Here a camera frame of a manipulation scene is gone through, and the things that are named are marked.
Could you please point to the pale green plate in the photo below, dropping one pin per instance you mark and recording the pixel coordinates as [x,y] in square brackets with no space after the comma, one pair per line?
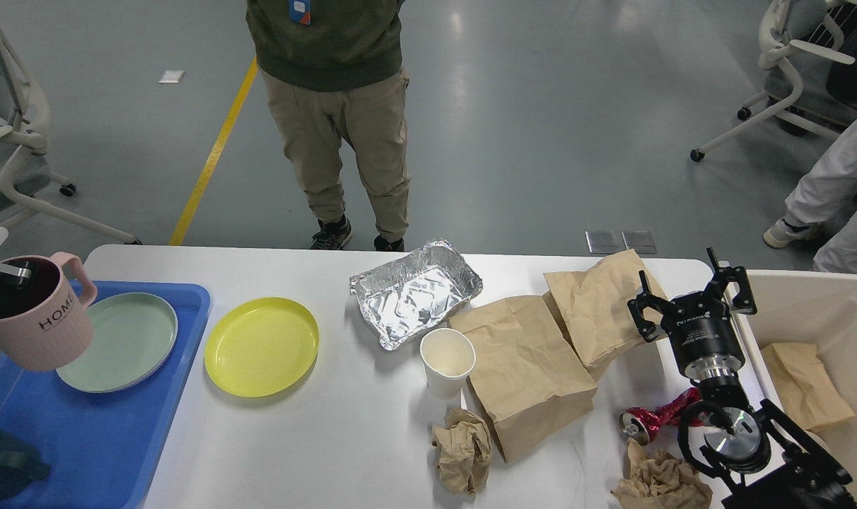
[133,334]

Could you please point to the white paper scrap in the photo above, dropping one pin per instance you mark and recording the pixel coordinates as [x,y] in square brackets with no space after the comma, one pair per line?
[171,77]

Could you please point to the floor outlet plate right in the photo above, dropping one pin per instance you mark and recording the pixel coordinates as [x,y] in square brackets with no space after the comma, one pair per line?
[641,241]

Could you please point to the floor outlet plate left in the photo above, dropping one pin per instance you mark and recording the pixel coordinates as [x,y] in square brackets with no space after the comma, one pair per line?
[604,242]

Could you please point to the brown bag in bin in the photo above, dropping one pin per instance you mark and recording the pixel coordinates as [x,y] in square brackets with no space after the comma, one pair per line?
[806,391]

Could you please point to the white plastic bin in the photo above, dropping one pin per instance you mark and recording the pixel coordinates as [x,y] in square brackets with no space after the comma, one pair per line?
[814,308]

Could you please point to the aluminium foil tray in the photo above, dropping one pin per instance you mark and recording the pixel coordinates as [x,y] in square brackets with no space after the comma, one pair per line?
[409,296]

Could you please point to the large brown paper bag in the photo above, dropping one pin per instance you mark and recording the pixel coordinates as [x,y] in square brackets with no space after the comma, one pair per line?
[528,379]

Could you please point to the crumpled brown paper ball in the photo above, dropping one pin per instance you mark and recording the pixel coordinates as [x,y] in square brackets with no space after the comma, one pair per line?
[465,452]

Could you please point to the crumpled brown paper wad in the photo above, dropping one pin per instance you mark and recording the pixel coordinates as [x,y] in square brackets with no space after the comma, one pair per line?
[660,481]

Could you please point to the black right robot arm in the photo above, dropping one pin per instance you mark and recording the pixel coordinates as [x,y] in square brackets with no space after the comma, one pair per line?
[764,458]

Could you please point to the white paper cup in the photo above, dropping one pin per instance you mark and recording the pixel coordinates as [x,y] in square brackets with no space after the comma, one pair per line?
[449,358]

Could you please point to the floor outlet plate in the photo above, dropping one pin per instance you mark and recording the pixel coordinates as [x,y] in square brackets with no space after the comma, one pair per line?
[641,241]
[604,242]

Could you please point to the person in khaki trousers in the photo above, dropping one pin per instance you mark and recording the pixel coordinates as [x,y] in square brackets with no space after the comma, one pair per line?
[334,74]

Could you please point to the pink mug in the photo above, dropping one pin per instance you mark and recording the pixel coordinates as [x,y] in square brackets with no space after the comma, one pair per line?
[45,326]

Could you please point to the crushed red can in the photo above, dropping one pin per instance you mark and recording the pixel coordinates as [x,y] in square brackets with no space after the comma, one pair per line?
[643,425]

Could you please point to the rear brown paper bag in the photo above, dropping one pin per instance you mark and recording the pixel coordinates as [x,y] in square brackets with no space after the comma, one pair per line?
[592,308]

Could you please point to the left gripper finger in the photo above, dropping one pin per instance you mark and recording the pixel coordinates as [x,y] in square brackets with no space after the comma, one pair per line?
[16,273]

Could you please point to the yellow plate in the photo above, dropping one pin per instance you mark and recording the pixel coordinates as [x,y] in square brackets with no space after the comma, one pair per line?
[262,347]

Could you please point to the dark teal mug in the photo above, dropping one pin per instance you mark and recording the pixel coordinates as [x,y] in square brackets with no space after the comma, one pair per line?
[20,465]

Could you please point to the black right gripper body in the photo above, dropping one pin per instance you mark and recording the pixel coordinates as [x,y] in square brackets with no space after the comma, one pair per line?
[702,338]

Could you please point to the grey office chair left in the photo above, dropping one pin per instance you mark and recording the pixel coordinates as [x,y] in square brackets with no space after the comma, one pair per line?
[25,124]

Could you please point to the blue plastic tray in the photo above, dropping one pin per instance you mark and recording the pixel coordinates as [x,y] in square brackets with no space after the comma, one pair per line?
[103,449]

